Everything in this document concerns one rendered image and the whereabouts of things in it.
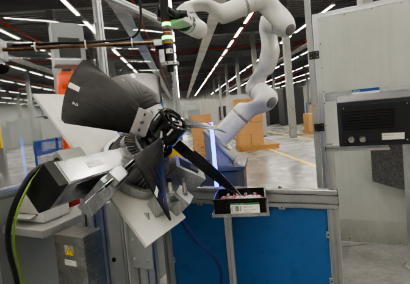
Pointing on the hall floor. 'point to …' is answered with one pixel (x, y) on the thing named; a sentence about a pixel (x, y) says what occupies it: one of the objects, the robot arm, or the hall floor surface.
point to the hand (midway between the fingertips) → (165, 12)
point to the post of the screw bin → (230, 250)
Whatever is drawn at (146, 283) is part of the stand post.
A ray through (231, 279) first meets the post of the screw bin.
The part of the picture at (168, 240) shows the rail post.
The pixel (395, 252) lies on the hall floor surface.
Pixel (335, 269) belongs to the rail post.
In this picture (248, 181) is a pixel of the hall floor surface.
